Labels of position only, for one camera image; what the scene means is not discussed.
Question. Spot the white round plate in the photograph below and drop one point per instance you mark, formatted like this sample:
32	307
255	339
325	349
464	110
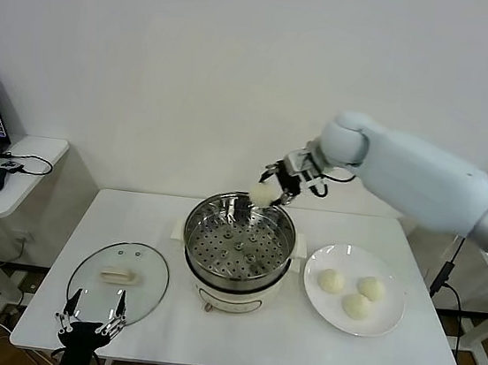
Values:
386	271

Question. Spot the white steamed baozi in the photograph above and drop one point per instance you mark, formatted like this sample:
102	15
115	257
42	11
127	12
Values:
261	195
370	289
330	281
355	306

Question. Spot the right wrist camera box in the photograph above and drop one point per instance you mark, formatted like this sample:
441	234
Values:
295	162

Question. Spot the white wall socket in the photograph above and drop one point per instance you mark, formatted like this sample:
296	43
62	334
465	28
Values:
24	238

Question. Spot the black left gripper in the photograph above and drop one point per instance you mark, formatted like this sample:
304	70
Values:
82	338

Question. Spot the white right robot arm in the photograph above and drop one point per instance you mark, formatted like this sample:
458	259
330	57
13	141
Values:
405	175

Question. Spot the cream white electric cooker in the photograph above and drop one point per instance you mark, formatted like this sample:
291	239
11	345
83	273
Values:
234	299

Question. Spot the stainless steel steamer basket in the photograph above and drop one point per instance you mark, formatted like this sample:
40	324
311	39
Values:
218	250

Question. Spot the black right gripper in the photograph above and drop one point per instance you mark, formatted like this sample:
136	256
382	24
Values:
291	181

